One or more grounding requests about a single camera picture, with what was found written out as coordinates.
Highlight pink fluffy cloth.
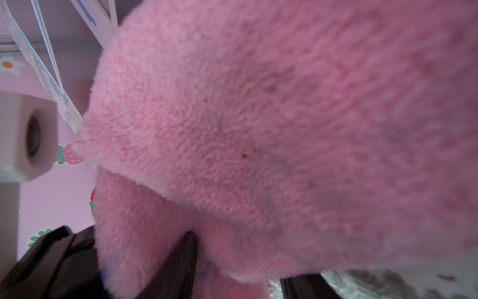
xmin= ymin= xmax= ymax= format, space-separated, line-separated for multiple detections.
xmin=74 ymin=1 xmax=478 ymax=299

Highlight middle white drawing tablet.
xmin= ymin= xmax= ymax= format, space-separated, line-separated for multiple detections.
xmin=70 ymin=0 xmax=119 ymax=48

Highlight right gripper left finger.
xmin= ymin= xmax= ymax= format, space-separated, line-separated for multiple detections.
xmin=136 ymin=232 xmax=198 ymax=299

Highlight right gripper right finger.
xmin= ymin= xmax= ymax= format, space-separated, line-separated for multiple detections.
xmin=280 ymin=274 xmax=341 ymax=299

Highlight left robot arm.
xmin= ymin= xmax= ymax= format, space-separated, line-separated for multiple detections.
xmin=1 ymin=92 xmax=108 ymax=299

